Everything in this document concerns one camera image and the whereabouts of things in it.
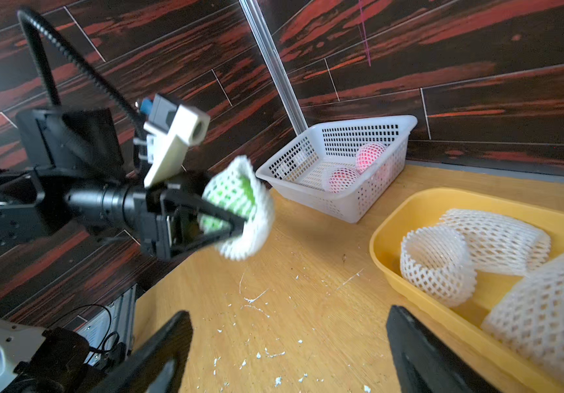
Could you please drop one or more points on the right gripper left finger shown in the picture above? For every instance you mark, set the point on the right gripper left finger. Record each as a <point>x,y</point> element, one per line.
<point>157,366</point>

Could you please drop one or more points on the green apple netted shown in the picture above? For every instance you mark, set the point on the green apple netted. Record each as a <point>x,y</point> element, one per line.
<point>238,190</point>

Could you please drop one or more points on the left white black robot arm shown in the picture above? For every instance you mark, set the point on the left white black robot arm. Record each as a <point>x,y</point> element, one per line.
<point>77,175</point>

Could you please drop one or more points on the red apple netted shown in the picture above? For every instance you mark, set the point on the red apple netted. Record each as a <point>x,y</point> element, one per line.
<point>339,179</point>
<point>368,154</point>

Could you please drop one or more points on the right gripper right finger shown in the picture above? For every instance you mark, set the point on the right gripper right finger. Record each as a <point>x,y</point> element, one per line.
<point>423,362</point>

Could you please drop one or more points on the white foam net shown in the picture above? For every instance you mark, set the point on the white foam net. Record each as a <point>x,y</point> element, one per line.
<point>498,243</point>
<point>436,260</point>
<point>530,318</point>

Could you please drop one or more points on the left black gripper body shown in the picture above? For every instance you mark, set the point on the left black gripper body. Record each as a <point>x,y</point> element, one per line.
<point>129,206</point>

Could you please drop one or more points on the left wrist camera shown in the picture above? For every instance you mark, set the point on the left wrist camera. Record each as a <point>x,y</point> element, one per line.
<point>169,131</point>

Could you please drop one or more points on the left aluminium frame post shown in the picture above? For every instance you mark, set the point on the left aluminium frame post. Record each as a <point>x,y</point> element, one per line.
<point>274,64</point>

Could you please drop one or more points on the red apple netted back right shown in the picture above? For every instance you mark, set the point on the red apple netted back right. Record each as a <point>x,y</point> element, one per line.
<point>368,154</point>

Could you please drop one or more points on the yellow plastic tub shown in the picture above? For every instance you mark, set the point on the yellow plastic tub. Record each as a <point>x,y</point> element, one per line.
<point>424,209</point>

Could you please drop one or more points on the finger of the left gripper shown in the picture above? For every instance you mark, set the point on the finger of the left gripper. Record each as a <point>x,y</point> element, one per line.
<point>179,226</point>

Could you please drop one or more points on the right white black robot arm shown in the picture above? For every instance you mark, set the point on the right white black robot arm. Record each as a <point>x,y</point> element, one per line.
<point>36,359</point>

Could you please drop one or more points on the white plastic mesh basket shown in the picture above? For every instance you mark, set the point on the white plastic mesh basket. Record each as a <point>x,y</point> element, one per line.
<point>295,171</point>

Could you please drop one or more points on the red apple netted front right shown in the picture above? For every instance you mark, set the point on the red apple netted front right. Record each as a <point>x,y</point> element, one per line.
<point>339,179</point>

